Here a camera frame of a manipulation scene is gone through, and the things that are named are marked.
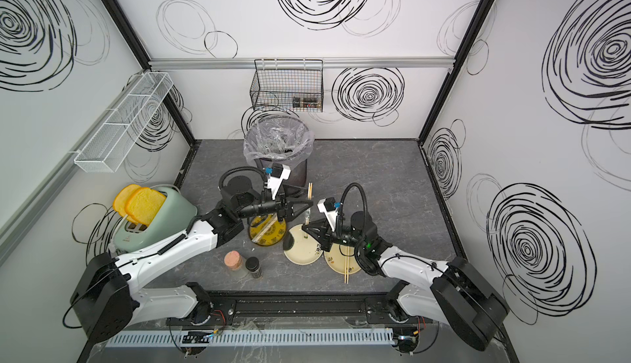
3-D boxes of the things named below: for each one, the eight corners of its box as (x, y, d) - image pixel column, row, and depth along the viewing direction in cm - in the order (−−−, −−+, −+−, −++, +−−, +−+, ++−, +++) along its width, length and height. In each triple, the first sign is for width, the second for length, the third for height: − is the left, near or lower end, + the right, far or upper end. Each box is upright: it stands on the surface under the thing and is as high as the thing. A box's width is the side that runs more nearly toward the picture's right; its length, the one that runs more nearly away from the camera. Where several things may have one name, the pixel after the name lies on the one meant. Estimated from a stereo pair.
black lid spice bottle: (251, 278, 82) (244, 268, 74) (253, 267, 84) (246, 256, 76) (262, 278, 82) (256, 268, 74) (264, 267, 84) (258, 256, 76)
